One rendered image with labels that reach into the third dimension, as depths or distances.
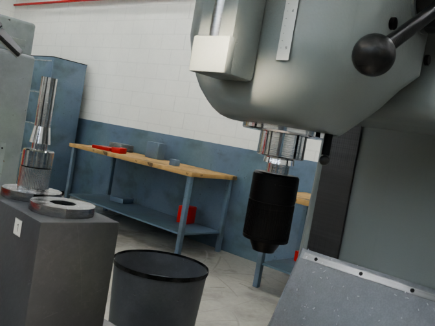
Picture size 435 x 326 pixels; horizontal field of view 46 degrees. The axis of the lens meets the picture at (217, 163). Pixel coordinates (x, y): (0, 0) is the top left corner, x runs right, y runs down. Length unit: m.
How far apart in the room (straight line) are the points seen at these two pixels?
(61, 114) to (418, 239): 7.19
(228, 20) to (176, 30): 6.47
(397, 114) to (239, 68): 0.22
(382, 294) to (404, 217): 0.13
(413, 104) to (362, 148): 0.32
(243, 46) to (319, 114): 0.09
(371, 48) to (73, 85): 7.58
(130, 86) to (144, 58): 0.45
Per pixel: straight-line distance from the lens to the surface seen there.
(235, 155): 5.87
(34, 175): 0.82
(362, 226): 0.88
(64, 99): 7.82
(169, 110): 6.69
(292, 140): 0.50
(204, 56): 0.42
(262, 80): 0.43
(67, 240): 0.71
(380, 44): 0.37
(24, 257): 0.72
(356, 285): 0.88
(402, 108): 0.58
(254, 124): 0.49
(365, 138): 0.89
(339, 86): 0.44
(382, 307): 0.85
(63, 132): 7.86
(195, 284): 2.45
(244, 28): 0.43
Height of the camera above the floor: 1.29
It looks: 3 degrees down
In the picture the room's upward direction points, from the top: 10 degrees clockwise
